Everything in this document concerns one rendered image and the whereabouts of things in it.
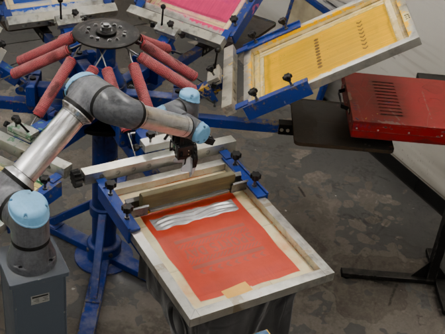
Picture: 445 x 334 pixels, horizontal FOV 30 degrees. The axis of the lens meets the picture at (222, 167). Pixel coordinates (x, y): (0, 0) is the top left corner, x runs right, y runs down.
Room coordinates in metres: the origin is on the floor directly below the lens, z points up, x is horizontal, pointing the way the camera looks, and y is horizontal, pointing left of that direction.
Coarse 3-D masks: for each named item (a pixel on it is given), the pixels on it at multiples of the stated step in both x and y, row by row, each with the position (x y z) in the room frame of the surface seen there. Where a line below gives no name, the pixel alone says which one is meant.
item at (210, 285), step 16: (176, 208) 2.58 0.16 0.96; (192, 224) 2.49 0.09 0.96; (160, 240) 2.38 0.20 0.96; (176, 256) 2.30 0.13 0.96; (192, 272) 2.22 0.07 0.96; (224, 272) 2.24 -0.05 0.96; (240, 272) 2.25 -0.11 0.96; (192, 288) 2.14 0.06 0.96; (208, 288) 2.15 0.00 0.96; (224, 288) 2.16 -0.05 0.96
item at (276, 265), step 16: (192, 208) 2.59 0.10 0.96; (240, 208) 2.63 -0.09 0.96; (208, 224) 2.50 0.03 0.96; (224, 224) 2.52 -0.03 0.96; (256, 224) 2.54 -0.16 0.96; (272, 240) 2.45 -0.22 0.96; (272, 256) 2.35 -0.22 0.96; (256, 272) 2.26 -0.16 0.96; (272, 272) 2.27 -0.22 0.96; (288, 272) 2.28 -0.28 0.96
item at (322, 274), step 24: (216, 168) 2.86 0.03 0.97; (120, 192) 2.62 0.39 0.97; (144, 240) 2.33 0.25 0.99; (288, 240) 2.45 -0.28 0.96; (312, 264) 2.32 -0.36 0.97; (168, 288) 2.09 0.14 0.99; (264, 288) 2.14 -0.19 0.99; (288, 288) 2.16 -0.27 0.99; (192, 312) 1.99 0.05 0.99; (216, 312) 2.01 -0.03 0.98
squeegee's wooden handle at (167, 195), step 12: (192, 180) 2.63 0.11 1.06; (204, 180) 2.64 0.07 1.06; (216, 180) 2.66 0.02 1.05; (228, 180) 2.70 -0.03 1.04; (144, 192) 2.52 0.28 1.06; (156, 192) 2.53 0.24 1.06; (168, 192) 2.55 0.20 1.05; (180, 192) 2.58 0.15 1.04; (192, 192) 2.61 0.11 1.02; (204, 192) 2.64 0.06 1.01; (144, 204) 2.50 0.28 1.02; (156, 204) 2.53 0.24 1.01
